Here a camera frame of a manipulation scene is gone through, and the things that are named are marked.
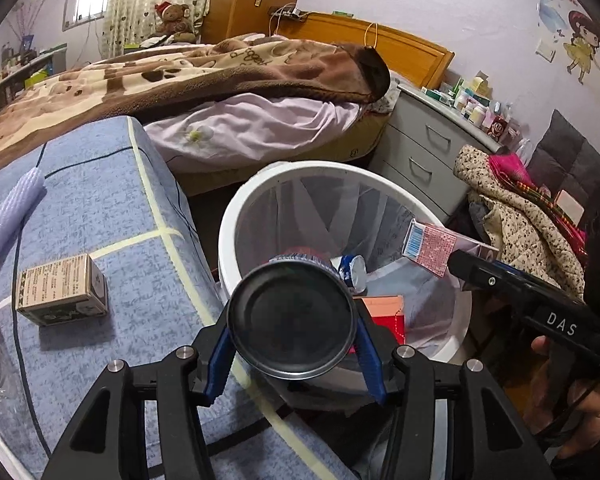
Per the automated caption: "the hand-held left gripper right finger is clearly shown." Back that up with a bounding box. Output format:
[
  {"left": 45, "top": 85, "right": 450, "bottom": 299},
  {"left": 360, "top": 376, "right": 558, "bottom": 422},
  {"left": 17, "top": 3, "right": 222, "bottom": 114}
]
[{"left": 350, "top": 305, "right": 556, "bottom": 480}]

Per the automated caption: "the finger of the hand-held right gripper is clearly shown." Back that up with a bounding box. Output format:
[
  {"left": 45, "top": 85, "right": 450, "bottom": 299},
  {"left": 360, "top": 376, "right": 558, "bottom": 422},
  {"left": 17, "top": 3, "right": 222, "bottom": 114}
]
[{"left": 447, "top": 249, "right": 526, "bottom": 297}]

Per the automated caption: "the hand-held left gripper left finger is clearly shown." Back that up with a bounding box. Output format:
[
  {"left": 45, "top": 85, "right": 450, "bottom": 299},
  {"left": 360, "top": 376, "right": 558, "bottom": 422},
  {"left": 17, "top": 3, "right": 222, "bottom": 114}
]
[{"left": 40, "top": 307, "right": 236, "bottom": 480}]

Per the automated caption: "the pink brown small box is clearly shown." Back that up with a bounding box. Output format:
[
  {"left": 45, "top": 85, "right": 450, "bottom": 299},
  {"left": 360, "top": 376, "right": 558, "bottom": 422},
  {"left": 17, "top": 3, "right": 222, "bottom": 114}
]
[{"left": 404, "top": 220, "right": 501, "bottom": 278}]

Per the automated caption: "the orange cardboard box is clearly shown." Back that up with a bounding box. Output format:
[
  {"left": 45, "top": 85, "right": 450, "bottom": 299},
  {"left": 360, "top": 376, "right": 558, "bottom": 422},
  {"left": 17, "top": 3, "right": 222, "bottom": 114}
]
[{"left": 362, "top": 295, "right": 406, "bottom": 346}]

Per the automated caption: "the crushed blue white can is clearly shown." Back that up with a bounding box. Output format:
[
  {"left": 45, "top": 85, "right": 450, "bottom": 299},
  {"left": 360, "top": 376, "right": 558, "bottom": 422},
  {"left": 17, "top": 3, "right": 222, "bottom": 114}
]
[{"left": 330, "top": 254, "right": 368, "bottom": 293}]

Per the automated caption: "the white waste bin with liner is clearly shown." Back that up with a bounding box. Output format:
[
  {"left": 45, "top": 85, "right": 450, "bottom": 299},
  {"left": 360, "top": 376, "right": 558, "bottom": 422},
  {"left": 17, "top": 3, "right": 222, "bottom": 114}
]
[{"left": 217, "top": 161, "right": 473, "bottom": 396}]

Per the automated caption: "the patterned carton box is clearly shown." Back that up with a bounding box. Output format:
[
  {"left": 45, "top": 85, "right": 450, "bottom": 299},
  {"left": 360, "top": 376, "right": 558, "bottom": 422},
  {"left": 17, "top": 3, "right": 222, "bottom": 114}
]
[{"left": 16, "top": 253, "right": 108, "bottom": 328}]

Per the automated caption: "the foam fruit net sleeve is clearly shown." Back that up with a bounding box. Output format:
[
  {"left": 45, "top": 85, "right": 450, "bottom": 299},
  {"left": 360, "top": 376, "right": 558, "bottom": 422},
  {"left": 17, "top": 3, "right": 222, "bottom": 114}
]
[{"left": 0, "top": 167, "right": 47, "bottom": 261}]

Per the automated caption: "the person's right hand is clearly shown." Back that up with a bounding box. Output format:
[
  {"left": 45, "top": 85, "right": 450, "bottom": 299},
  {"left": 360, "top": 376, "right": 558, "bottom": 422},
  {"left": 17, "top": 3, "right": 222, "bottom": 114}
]
[{"left": 522, "top": 336, "right": 600, "bottom": 443}]

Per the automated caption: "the floral padded jacket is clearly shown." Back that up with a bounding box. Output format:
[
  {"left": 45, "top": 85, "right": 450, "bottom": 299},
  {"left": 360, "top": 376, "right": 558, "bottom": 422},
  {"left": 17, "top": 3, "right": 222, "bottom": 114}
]
[{"left": 452, "top": 144, "right": 588, "bottom": 301}]

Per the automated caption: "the magenta plaid cloth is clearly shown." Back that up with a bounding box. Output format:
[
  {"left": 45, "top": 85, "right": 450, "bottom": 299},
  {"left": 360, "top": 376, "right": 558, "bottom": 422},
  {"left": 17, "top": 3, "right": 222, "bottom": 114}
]
[{"left": 487, "top": 152, "right": 586, "bottom": 246}]

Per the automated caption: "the dark grey padded chair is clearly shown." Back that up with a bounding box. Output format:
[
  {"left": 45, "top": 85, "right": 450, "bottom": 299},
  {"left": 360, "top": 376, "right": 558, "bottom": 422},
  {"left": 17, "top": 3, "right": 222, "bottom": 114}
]
[{"left": 525, "top": 109, "right": 600, "bottom": 221}]

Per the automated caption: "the grey drawer nightstand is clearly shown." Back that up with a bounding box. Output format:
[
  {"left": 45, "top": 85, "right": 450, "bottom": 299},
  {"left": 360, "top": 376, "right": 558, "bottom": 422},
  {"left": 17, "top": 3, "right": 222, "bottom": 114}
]
[{"left": 367, "top": 82, "right": 506, "bottom": 221}]

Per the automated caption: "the cluster of bottles and boxes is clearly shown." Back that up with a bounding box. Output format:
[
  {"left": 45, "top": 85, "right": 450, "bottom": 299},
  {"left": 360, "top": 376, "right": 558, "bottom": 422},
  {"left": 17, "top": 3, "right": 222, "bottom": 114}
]
[{"left": 420, "top": 72, "right": 526, "bottom": 141}]

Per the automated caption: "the wooden bed headboard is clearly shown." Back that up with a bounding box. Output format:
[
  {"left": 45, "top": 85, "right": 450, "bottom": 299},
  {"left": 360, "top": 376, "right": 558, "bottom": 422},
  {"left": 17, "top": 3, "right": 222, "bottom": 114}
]
[{"left": 275, "top": 10, "right": 456, "bottom": 91}]

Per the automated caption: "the pink bedsheet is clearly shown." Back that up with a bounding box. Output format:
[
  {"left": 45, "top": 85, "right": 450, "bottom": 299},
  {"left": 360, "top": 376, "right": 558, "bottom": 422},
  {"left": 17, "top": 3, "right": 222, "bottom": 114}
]
[{"left": 144, "top": 95, "right": 366, "bottom": 173}]

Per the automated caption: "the brown printed blanket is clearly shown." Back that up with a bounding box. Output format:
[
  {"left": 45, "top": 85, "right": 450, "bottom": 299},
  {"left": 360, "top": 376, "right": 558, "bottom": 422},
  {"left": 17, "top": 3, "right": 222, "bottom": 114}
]
[{"left": 0, "top": 35, "right": 392, "bottom": 171}]

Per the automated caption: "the cluttered side desk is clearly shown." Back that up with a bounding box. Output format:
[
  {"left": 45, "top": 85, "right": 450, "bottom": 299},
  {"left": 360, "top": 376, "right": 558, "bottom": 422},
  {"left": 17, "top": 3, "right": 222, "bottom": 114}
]
[{"left": 0, "top": 50, "right": 68, "bottom": 111}]

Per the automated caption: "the brown teddy bear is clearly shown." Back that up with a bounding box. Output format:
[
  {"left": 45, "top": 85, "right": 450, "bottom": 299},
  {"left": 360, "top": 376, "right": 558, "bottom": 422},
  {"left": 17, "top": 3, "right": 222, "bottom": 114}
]
[{"left": 152, "top": 1, "right": 197, "bottom": 43}]

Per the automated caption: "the wooden wardrobe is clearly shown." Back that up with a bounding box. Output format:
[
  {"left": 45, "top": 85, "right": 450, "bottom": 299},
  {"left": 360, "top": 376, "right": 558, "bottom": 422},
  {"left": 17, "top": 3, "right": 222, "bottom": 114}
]
[{"left": 200, "top": 0, "right": 311, "bottom": 43}]

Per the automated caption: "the heart print curtain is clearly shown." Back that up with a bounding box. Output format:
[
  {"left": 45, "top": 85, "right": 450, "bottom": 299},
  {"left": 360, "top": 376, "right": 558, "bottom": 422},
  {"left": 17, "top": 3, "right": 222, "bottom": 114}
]
[{"left": 100, "top": 0, "right": 218, "bottom": 58}]

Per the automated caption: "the vase with branches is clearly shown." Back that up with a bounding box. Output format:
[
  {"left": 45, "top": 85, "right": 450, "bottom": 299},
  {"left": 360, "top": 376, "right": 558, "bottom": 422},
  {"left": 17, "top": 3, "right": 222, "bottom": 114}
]
[{"left": 5, "top": 0, "right": 48, "bottom": 56}]

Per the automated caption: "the small window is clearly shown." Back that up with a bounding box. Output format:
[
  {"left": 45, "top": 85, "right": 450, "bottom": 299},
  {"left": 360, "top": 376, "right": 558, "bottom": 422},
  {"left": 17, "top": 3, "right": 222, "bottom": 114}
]
[{"left": 62, "top": 0, "right": 112, "bottom": 28}]

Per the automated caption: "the cartoon girl wall sticker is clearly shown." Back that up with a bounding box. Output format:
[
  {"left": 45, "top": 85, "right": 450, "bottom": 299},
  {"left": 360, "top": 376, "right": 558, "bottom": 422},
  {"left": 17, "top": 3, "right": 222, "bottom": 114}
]
[{"left": 562, "top": 10, "right": 600, "bottom": 83}]

